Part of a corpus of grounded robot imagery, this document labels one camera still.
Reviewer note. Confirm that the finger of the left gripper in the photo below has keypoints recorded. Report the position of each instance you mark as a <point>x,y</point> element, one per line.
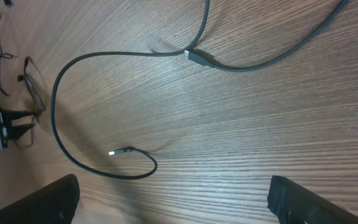
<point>13,115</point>
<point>16,132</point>

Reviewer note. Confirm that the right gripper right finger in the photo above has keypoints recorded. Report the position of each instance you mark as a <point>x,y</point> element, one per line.
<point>293,204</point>

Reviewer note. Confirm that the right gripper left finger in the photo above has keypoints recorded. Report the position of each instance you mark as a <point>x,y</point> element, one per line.
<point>55,203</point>

